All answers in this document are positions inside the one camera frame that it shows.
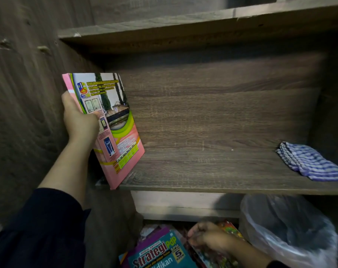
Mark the person's left hand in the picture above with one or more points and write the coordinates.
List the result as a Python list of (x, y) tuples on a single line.
[(79, 124)]

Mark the person's right hand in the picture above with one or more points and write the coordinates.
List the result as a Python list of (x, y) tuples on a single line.
[(213, 237)]

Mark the person's right fingers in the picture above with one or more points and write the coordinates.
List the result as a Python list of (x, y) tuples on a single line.
[(198, 233)]

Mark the person's left thumb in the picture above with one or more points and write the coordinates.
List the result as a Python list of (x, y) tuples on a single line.
[(90, 114)]

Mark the colourful picture book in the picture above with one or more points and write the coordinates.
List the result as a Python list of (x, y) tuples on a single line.
[(213, 259)]

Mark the pink green softcover book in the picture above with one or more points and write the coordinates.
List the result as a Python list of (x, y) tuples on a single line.
[(121, 142)]

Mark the person's left forearm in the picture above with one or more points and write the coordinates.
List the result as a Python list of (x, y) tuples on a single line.
[(65, 173)]

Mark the person's right forearm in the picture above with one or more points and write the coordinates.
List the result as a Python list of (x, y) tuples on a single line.
[(250, 255)]

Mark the teal purple workbook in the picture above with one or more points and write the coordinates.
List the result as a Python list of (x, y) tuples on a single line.
[(157, 252)]

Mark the translucent plastic bag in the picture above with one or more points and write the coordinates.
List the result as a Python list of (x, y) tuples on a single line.
[(286, 228)]

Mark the grey-brown wooden bookshelf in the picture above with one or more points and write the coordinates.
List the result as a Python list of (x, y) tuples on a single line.
[(219, 114)]

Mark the blue white striped cloth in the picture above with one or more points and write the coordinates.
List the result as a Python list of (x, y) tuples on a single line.
[(308, 161)]

